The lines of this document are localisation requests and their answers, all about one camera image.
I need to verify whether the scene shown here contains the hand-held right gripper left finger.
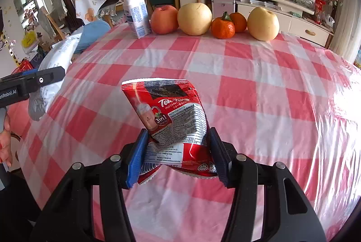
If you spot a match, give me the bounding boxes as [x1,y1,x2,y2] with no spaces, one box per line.
[30,129,150,242]

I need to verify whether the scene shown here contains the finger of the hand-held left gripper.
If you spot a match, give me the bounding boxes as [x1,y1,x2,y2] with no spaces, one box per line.
[13,66,67,94]

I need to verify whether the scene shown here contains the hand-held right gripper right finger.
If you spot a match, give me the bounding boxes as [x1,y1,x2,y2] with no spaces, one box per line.
[207,127,328,242]

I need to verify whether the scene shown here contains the grey silver pouch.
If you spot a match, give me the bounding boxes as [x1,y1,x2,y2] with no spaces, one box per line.
[28,33,83,122]

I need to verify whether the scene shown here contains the red instant tea packet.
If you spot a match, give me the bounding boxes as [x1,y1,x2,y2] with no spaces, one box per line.
[121,78,220,187]

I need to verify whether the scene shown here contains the person's left hand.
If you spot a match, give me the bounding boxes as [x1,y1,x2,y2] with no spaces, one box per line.
[0,112,14,169]

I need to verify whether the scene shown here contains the yellow bag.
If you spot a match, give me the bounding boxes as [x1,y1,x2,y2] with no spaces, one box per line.
[21,30,38,47]

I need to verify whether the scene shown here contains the red white checkered tablecloth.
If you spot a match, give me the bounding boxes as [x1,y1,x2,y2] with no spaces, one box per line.
[16,21,361,242]

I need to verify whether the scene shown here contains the blue cushioned stool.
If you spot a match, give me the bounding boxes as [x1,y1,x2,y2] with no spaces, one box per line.
[73,20,111,54]

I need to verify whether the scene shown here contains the white cloth with orange print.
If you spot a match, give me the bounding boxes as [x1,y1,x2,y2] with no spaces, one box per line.
[73,0,125,25]

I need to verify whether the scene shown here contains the white plastic yogurt bottle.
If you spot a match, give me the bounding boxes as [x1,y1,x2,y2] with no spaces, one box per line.
[122,0,151,39]

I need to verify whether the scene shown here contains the tangerine with green leaf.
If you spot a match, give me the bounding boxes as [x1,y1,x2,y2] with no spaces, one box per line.
[211,11,236,40]

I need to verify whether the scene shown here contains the red apple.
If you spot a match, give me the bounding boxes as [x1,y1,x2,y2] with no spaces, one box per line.
[150,5,179,35]

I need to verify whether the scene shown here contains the plain orange tangerine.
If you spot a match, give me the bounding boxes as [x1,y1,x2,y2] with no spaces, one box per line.
[229,12,248,33]

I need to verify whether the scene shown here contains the large yellow pear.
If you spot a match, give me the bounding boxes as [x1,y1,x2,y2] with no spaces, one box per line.
[177,1,213,36]

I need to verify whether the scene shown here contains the small yellow pear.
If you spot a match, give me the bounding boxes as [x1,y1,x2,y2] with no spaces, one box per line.
[247,7,280,41]

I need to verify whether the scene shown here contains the silver metal box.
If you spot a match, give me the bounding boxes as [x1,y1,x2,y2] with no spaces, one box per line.
[211,0,236,19]

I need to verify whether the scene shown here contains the white low cabinet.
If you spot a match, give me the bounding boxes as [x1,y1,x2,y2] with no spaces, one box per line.
[146,0,336,49]

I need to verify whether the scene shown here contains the red packaged item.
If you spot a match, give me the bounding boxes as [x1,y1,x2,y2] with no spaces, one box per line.
[314,0,327,23]

